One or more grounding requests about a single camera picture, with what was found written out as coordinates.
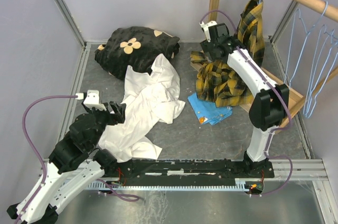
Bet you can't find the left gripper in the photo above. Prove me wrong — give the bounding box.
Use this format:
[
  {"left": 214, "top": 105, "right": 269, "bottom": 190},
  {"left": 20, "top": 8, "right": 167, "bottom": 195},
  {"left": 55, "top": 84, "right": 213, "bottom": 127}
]
[{"left": 83, "top": 100, "right": 127, "bottom": 148}]

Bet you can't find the yellow plaid shirt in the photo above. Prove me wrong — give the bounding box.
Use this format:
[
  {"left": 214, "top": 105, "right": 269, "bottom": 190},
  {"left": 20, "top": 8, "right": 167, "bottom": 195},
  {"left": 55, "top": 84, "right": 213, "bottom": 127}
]
[{"left": 191, "top": 0, "right": 265, "bottom": 107}]

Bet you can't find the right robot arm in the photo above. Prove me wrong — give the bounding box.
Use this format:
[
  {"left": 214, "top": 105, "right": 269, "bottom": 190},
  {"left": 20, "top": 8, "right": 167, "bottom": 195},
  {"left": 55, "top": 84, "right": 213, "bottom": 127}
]
[{"left": 200, "top": 21, "right": 290, "bottom": 177}]

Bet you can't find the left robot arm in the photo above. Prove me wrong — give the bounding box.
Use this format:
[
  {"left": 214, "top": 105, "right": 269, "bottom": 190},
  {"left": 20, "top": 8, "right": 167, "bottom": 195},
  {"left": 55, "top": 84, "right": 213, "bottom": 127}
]
[{"left": 7, "top": 101, "right": 126, "bottom": 223}]

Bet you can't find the white shirt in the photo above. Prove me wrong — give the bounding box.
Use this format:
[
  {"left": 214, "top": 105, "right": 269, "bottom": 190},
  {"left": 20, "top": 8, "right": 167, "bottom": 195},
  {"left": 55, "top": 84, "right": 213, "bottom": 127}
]
[{"left": 98, "top": 54, "right": 185, "bottom": 163}]

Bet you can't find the black flower-pattern garment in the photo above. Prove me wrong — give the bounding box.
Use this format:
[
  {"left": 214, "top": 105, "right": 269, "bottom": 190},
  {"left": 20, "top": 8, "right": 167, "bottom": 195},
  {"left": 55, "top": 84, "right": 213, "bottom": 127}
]
[{"left": 95, "top": 26, "right": 180, "bottom": 80}]

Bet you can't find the blue folded cloth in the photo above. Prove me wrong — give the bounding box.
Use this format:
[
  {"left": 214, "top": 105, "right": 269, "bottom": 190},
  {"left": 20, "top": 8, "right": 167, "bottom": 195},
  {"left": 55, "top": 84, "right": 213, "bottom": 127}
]
[{"left": 187, "top": 93, "right": 232, "bottom": 125}]

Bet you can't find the wooden clothes rack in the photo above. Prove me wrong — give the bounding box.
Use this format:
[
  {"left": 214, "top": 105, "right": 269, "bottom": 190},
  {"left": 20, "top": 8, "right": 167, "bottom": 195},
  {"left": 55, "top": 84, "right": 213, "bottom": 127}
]
[{"left": 190, "top": 0, "right": 338, "bottom": 128}]

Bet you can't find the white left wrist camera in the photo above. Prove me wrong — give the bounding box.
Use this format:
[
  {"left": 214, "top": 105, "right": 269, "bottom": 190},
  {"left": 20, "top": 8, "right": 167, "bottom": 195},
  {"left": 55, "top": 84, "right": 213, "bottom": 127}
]
[{"left": 76, "top": 90, "right": 107, "bottom": 111}]

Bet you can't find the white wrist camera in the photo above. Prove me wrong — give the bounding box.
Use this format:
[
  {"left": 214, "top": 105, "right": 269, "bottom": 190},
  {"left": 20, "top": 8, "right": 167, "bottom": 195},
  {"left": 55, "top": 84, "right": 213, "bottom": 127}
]
[
  {"left": 76, "top": 90, "right": 107, "bottom": 111},
  {"left": 200, "top": 21, "right": 217, "bottom": 42}
]

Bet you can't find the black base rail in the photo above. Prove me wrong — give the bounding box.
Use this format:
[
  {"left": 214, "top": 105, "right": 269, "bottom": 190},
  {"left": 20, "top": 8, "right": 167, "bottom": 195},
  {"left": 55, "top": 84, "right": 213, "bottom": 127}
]
[{"left": 104, "top": 159, "right": 275, "bottom": 186}]

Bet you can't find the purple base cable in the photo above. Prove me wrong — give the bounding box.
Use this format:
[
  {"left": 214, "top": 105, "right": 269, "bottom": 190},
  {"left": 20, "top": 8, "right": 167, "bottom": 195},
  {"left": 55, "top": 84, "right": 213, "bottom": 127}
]
[{"left": 97, "top": 179, "right": 140, "bottom": 202}]

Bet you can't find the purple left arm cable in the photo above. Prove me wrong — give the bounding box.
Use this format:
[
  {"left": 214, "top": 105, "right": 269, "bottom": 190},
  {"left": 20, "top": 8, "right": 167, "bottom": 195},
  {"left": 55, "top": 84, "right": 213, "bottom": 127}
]
[{"left": 13, "top": 94, "right": 79, "bottom": 224}]

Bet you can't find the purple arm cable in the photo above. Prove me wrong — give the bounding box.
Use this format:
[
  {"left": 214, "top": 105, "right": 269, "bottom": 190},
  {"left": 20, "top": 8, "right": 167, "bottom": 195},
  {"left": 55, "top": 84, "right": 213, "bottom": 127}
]
[
  {"left": 199, "top": 10, "right": 293, "bottom": 197},
  {"left": 13, "top": 94, "right": 79, "bottom": 224}
]

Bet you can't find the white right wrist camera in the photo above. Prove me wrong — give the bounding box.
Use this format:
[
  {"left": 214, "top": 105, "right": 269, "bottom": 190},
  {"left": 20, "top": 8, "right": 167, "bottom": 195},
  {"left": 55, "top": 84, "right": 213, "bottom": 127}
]
[{"left": 200, "top": 21, "right": 217, "bottom": 42}]

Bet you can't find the white slotted cable duct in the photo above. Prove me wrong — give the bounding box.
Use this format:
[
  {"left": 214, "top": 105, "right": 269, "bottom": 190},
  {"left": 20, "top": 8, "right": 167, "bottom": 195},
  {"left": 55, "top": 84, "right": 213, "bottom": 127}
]
[{"left": 87, "top": 178, "right": 262, "bottom": 191}]

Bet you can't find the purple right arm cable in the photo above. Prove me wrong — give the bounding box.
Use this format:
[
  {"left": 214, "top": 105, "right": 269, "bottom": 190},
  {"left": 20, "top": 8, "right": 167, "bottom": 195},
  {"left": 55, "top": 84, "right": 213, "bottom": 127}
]
[{"left": 199, "top": 10, "right": 293, "bottom": 197}]

